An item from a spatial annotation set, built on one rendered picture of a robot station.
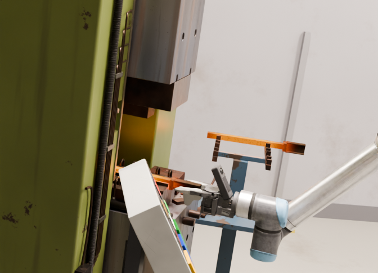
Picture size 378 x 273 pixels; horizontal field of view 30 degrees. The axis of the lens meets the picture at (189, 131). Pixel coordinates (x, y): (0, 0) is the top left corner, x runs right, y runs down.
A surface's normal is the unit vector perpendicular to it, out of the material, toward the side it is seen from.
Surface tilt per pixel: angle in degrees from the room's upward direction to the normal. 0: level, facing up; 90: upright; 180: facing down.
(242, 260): 0
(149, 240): 90
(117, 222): 90
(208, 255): 0
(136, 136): 90
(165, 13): 90
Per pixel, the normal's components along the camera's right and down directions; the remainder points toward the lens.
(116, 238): -0.26, 0.21
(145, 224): 0.17, 0.27
